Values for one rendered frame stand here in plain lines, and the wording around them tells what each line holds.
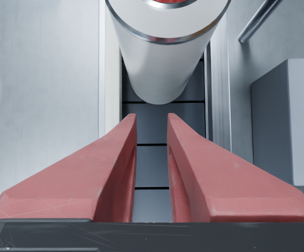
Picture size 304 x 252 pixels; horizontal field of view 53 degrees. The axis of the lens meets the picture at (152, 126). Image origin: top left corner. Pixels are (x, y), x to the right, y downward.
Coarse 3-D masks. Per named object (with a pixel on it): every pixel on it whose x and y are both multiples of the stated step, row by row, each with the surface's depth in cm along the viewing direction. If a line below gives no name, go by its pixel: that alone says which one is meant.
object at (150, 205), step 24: (192, 72) 28; (192, 96) 27; (144, 120) 27; (192, 120) 27; (144, 144) 28; (144, 168) 27; (144, 192) 27; (168, 192) 27; (144, 216) 27; (168, 216) 27
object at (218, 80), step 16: (224, 16) 20; (224, 32) 19; (208, 48) 20; (224, 48) 19; (208, 64) 20; (224, 64) 19; (208, 80) 20; (224, 80) 19; (208, 96) 20; (224, 96) 19; (208, 112) 20; (224, 112) 19; (208, 128) 20; (224, 128) 19; (224, 144) 19
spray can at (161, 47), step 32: (128, 0) 11; (160, 0) 10; (192, 0) 11; (224, 0) 11; (128, 32) 12; (160, 32) 11; (192, 32) 11; (128, 64) 18; (160, 64) 15; (192, 64) 17; (160, 96) 23
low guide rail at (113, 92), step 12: (108, 12) 24; (108, 24) 24; (108, 36) 24; (108, 48) 24; (108, 60) 24; (120, 60) 25; (108, 72) 24; (120, 72) 25; (108, 84) 24; (120, 84) 25; (108, 96) 24; (120, 96) 25; (108, 108) 24; (120, 108) 25; (108, 120) 24; (120, 120) 25
